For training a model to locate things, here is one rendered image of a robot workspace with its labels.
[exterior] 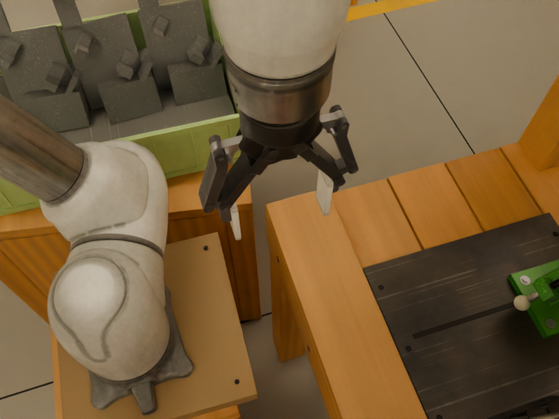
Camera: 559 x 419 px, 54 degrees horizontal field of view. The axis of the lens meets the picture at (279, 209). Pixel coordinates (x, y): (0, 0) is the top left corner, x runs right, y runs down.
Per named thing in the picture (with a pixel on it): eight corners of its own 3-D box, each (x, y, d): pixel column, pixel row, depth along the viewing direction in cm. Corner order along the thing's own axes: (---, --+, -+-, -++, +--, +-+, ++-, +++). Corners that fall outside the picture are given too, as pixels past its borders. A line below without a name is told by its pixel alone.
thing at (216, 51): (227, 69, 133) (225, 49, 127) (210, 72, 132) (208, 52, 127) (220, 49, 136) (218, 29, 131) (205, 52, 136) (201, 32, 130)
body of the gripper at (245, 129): (310, 51, 50) (306, 117, 58) (222, 71, 49) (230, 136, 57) (339, 110, 47) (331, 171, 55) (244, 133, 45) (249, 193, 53)
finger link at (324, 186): (319, 164, 63) (324, 163, 63) (315, 197, 69) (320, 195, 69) (328, 184, 61) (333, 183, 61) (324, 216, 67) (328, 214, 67)
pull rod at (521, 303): (516, 314, 98) (528, 303, 94) (508, 301, 100) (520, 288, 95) (542, 306, 99) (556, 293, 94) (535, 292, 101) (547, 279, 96)
